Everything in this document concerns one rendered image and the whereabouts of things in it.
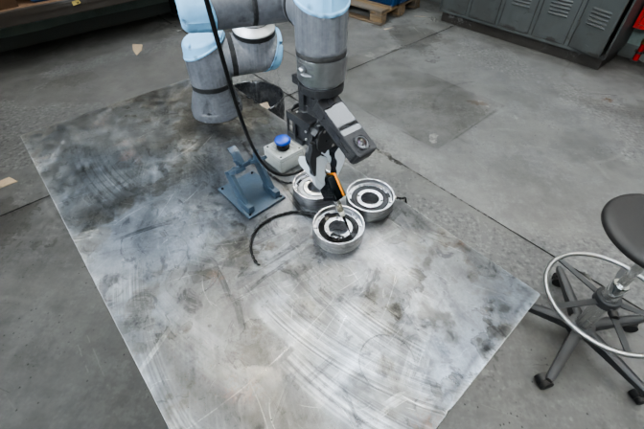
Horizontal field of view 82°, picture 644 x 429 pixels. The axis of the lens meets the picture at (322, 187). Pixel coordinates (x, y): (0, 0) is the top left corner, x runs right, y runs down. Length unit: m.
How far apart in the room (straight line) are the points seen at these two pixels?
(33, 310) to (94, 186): 1.03
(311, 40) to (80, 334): 1.53
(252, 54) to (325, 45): 0.56
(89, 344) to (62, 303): 0.26
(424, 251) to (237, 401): 0.43
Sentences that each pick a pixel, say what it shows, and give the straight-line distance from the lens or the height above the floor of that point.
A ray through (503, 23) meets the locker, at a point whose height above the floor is 0.16.
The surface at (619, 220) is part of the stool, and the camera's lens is 1.35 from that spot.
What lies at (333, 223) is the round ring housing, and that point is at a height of 0.82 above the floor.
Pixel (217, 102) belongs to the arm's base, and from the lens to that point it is 1.12.
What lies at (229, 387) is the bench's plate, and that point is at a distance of 0.65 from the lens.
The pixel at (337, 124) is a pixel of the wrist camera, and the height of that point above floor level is 1.09.
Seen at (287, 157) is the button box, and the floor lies 0.84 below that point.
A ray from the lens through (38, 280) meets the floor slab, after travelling 2.08.
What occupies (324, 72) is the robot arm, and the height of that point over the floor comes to 1.16.
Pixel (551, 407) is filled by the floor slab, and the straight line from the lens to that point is 1.66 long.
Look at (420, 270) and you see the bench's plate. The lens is 0.76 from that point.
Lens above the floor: 1.40
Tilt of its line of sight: 43 degrees down
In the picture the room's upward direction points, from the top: straight up
